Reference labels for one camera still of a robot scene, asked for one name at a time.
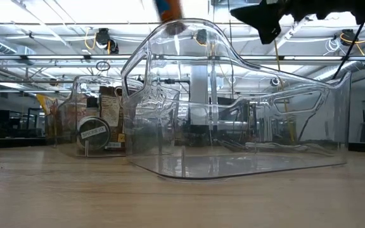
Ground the yellow snack packet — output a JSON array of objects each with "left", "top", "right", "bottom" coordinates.
[{"left": 35, "top": 93, "right": 58, "bottom": 118}]

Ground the black ceiling camera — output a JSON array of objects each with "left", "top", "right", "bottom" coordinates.
[
  {"left": 196, "top": 28, "right": 209, "bottom": 46},
  {"left": 94, "top": 27, "right": 120, "bottom": 55},
  {"left": 340, "top": 28, "right": 357, "bottom": 44}
]

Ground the orange label spice jar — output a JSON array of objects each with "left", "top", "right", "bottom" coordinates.
[{"left": 155, "top": 0, "right": 187, "bottom": 36}]

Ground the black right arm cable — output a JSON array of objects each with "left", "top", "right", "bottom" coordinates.
[{"left": 331, "top": 22, "right": 365, "bottom": 80}]

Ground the tan lid brown jar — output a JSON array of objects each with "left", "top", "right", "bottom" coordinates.
[{"left": 99, "top": 85, "right": 125, "bottom": 150}]

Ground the white square pillar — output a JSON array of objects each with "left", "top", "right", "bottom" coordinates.
[{"left": 190, "top": 65, "right": 210, "bottom": 127}]

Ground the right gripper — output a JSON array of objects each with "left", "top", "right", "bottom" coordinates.
[{"left": 229, "top": 0, "right": 354, "bottom": 45}]

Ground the clear plastic bin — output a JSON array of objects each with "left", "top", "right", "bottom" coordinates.
[
  {"left": 56, "top": 75, "right": 180, "bottom": 158},
  {"left": 35, "top": 91, "right": 75, "bottom": 149},
  {"left": 120, "top": 18, "right": 352, "bottom": 181}
]

